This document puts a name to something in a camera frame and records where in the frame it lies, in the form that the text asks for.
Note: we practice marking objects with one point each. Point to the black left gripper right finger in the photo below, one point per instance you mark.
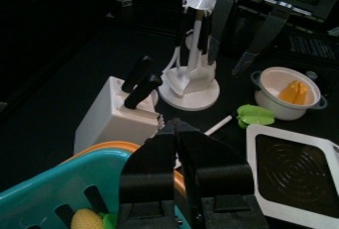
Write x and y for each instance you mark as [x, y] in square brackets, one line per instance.
[217, 180]

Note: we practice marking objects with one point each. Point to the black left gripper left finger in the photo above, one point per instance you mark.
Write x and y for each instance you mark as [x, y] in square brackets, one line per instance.
[146, 173]

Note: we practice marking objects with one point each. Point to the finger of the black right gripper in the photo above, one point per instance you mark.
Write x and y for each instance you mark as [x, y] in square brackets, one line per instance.
[269, 29]
[223, 18]

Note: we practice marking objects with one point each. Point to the yellow toy corn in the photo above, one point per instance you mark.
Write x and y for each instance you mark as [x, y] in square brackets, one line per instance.
[86, 219]

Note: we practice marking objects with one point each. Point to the yellow toy food piece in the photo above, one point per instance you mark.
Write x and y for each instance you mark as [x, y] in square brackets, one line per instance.
[295, 92]

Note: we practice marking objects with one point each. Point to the white cup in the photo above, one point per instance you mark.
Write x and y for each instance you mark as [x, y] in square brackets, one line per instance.
[274, 100]

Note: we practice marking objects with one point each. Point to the green leaf toy vegetable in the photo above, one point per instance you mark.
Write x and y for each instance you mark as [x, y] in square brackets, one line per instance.
[255, 114]

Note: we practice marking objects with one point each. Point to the teal basket orange rim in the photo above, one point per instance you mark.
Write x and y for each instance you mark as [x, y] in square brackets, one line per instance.
[53, 193]

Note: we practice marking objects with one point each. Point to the white utensil stand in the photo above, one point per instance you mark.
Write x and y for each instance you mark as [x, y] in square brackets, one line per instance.
[194, 95]

